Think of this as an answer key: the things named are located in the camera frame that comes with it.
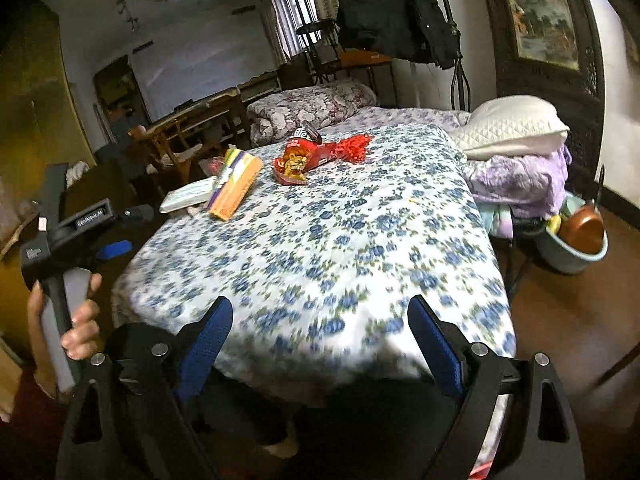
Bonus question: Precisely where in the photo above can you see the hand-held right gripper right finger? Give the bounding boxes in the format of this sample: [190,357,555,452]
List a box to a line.
[407,295,586,480]

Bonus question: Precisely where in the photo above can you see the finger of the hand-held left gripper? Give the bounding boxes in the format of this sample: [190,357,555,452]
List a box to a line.
[95,240,133,262]
[117,204,156,225]

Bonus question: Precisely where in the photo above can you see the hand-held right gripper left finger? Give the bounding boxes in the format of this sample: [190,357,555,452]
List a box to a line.
[55,296,235,480]

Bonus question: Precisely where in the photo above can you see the white green packet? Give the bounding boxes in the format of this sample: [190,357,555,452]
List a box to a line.
[159,177,221,213]

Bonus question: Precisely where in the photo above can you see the orange striped packet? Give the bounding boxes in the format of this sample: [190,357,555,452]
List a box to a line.
[207,147,264,222]

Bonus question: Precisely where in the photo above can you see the red snack bag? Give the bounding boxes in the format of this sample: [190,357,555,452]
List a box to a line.
[272,125,346,187]

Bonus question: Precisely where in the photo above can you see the red mesh net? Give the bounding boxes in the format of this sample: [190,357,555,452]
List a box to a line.
[334,132,375,165]

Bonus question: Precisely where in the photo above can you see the person's left hand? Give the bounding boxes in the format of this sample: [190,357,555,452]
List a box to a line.
[25,272,103,397]

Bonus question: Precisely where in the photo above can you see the wooden armchair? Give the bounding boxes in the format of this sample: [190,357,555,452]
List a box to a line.
[127,120,206,186]

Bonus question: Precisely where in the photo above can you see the wooden desk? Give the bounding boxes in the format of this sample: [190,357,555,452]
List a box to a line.
[150,87,251,151]

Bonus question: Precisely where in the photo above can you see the light blue folded cloth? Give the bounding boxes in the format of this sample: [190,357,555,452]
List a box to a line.
[487,205,516,241]

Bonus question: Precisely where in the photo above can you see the blue floral tablecloth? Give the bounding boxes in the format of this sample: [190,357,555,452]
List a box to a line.
[111,122,518,471]

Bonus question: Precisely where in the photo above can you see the yellow wardrobe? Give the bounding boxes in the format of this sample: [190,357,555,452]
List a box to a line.
[0,0,96,211]

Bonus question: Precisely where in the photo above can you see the light blue basin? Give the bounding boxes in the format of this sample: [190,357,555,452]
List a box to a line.
[532,195,610,276]

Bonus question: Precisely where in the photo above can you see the purple folded blanket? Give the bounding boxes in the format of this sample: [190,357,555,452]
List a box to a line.
[462,145,573,221]

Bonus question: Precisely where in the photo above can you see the copper frying pan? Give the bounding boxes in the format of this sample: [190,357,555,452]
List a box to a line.
[557,165,607,256]

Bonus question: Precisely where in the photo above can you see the rolled floral quilt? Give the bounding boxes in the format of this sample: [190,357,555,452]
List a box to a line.
[246,81,377,148]

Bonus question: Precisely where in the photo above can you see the white quilted pillow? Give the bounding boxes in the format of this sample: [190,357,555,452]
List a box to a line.
[450,96,571,161]

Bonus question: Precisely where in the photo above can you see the purple floral bed sheet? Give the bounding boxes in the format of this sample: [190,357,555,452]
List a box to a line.
[350,106,471,128]

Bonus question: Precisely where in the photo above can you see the window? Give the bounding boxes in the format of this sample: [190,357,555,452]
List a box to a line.
[272,0,321,58]

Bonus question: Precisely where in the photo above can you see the black round stool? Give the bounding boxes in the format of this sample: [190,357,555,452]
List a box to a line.
[295,17,346,86]

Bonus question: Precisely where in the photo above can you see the black jacket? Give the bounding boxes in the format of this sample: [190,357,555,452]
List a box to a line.
[334,0,458,70]

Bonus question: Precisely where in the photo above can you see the carved wooden screen panel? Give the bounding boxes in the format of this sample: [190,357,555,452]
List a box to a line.
[475,0,608,201]

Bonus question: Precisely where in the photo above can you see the black folding frame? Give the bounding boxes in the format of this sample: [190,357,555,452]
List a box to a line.
[505,230,538,306]

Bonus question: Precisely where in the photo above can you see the white wall cloth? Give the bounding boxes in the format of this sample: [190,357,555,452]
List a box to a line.
[130,7,281,116]

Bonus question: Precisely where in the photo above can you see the track light rail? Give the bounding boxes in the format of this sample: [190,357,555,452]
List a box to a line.
[102,0,141,33]

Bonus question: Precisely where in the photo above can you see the black metal bed frame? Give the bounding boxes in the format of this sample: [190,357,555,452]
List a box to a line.
[280,0,473,113]

